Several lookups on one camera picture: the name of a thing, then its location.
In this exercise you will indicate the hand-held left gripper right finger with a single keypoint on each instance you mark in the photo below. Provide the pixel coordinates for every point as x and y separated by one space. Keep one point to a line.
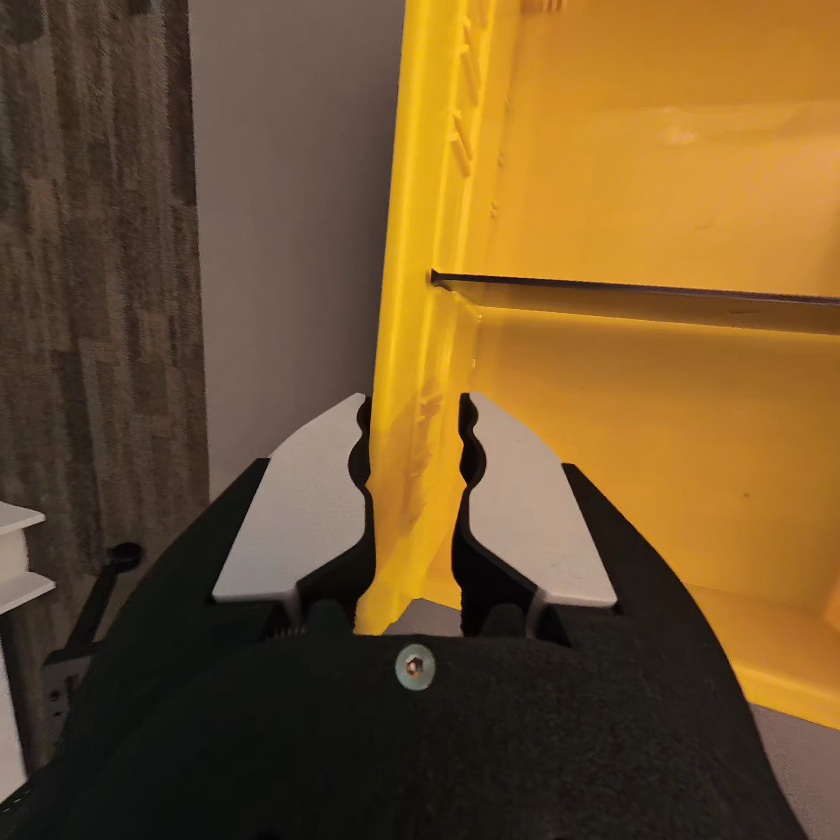
531 518

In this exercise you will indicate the black bin divider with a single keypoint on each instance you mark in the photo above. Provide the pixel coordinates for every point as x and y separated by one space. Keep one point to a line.
623 295

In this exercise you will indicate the yellow plastic bin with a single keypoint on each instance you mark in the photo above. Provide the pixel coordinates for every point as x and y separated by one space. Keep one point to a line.
623 164

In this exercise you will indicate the black metal bracket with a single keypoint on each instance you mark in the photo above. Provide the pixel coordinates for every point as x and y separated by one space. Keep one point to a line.
124 554

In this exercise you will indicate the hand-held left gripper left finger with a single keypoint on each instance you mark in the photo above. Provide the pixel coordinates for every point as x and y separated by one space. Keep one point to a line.
302 512

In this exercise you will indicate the white shelf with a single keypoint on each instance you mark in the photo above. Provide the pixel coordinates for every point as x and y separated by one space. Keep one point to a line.
13 531

